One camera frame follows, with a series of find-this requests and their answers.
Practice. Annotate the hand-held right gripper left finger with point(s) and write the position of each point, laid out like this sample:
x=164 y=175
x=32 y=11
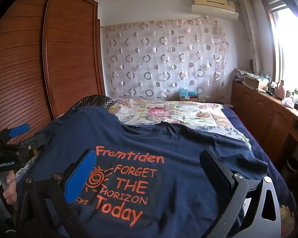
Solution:
x=80 y=178

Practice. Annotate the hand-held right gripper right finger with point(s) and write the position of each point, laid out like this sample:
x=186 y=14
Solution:
x=216 y=169

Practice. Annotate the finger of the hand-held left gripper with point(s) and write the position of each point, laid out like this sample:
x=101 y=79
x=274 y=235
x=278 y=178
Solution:
x=38 y=141
x=19 y=129

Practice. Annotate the navy printed T-shirt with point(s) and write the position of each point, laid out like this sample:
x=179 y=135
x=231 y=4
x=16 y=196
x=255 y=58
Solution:
x=164 y=141

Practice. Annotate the person's left hand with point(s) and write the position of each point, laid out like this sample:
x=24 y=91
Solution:
x=11 y=191

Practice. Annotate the blue floral bedsheet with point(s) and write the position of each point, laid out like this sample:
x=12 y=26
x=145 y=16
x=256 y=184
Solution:
x=21 y=172

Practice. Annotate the floral bed blanket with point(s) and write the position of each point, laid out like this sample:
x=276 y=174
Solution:
x=258 y=148

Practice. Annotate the black patterned folded cloth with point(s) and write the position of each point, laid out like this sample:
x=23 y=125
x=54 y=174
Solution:
x=94 y=100

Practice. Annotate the wooden window cabinet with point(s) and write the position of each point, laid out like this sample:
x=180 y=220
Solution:
x=263 y=114

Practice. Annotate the cardboard box with blue bag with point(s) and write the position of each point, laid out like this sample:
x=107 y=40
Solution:
x=187 y=94

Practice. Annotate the white bin with dark opening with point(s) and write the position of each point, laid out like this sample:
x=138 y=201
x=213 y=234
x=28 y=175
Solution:
x=296 y=151

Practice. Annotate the wooden slatted wardrobe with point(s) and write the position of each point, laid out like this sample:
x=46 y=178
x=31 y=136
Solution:
x=64 y=54

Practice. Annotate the plain cardboard box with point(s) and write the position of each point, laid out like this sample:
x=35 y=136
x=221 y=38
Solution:
x=254 y=83

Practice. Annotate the stack of folded fabrics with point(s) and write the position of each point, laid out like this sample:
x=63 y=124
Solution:
x=239 y=75

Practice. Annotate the pink cloth bundle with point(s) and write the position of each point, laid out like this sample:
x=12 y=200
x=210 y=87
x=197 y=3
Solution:
x=288 y=103

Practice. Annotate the pink jug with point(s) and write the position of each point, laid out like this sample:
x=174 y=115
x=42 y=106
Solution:
x=280 y=90

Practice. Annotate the green capped bottle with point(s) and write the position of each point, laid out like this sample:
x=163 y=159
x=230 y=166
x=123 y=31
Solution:
x=296 y=94

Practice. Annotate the circle patterned sheer curtain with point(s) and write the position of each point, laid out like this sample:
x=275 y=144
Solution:
x=164 y=62

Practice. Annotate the pale window curtain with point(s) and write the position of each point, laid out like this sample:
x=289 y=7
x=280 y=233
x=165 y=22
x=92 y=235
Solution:
x=249 y=29

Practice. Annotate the window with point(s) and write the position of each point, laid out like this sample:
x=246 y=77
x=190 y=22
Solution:
x=293 y=42

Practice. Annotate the wall air conditioner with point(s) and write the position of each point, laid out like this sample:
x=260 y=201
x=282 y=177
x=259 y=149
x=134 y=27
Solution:
x=213 y=7

